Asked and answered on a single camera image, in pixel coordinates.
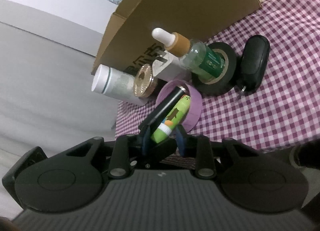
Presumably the green dropper bottle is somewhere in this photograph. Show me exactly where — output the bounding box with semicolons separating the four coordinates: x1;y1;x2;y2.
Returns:
151;28;226;81

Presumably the black car key fob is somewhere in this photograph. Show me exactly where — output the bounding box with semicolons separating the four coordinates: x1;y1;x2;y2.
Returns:
238;35;270;95

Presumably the white power adapter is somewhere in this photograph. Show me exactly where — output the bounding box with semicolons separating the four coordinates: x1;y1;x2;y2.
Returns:
152;50;187;82

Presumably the black tape roll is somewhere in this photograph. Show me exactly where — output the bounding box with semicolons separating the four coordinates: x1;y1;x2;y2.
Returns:
191;42;238;96

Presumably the gold lid cosmetic jar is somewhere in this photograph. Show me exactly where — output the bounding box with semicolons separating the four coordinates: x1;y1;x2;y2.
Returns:
133;63;158;98

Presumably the green lip balm tube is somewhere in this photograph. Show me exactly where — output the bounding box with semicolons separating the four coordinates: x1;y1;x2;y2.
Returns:
151;95;190;144

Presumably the white supplement bottle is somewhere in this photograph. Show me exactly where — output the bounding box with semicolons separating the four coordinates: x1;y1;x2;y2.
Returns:
91;65;148;106

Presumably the black cylindrical tube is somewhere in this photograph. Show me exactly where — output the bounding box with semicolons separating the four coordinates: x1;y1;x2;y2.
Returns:
138;85;187;130

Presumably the cardboard box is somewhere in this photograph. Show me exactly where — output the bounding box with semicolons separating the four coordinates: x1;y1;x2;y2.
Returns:
94;0;261;75

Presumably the purple checkered tablecloth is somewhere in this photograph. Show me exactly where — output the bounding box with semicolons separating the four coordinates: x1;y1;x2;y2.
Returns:
114;0;320;153

